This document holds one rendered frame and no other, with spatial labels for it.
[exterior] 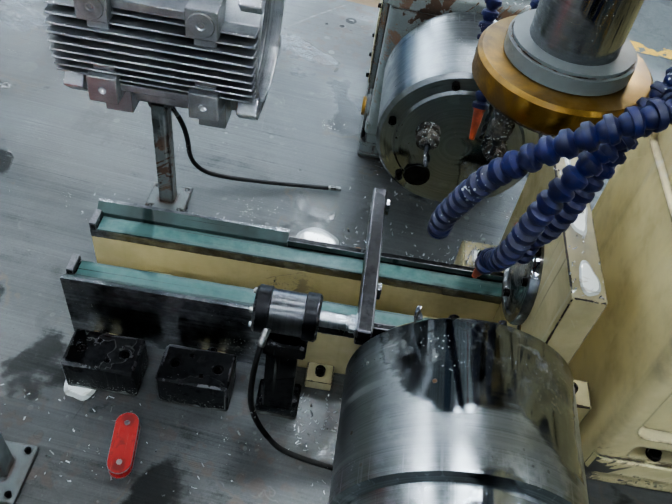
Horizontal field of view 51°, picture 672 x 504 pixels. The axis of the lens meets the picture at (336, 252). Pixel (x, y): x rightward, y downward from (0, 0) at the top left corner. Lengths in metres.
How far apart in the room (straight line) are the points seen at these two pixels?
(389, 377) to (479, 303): 0.42
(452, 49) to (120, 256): 0.59
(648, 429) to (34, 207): 1.01
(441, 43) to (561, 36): 0.41
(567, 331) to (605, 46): 0.32
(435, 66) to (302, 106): 0.52
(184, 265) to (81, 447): 0.30
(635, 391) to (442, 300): 0.31
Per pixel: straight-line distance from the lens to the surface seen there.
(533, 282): 0.92
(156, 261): 1.12
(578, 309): 0.82
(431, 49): 1.10
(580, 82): 0.72
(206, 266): 1.09
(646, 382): 0.91
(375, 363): 0.72
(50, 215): 1.30
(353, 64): 1.67
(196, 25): 0.67
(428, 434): 0.65
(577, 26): 0.71
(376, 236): 0.95
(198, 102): 0.72
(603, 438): 1.01
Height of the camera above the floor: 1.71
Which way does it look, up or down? 48 degrees down
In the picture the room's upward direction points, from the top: 10 degrees clockwise
